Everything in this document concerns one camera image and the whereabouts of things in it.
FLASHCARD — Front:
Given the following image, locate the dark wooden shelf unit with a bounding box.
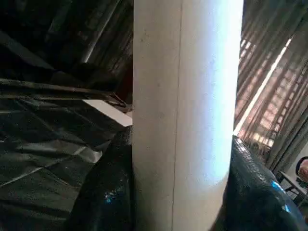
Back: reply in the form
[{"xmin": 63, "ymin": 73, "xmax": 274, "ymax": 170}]
[{"xmin": 72, "ymin": 0, "xmax": 134, "ymax": 104}]

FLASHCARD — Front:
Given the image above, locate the white board corner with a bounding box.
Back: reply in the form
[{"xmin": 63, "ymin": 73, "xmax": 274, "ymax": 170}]
[{"xmin": 82, "ymin": 99, "xmax": 133, "ymax": 128}]

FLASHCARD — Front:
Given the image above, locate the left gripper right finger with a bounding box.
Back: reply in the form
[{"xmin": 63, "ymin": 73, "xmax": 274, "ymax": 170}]
[{"xmin": 214, "ymin": 136, "xmax": 308, "ymax": 231}]

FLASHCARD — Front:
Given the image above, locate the grey metal rail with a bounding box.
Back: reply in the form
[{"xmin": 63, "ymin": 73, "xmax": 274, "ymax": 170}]
[{"xmin": 0, "ymin": 78, "xmax": 127, "ymax": 107}]

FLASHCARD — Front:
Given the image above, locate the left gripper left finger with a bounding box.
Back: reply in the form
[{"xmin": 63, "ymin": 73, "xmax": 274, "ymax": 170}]
[{"xmin": 67, "ymin": 126, "xmax": 135, "ymax": 231}]

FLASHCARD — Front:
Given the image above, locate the black mat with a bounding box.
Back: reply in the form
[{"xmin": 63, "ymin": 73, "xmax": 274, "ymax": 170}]
[{"xmin": 0, "ymin": 29, "xmax": 133, "ymax": 231}]

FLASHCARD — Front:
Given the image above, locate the white plastic table leg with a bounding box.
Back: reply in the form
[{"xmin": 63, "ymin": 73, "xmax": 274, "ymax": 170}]
[{"xmin": 131, "ymin": 0, "xmax": 244, "ymax": 231}]

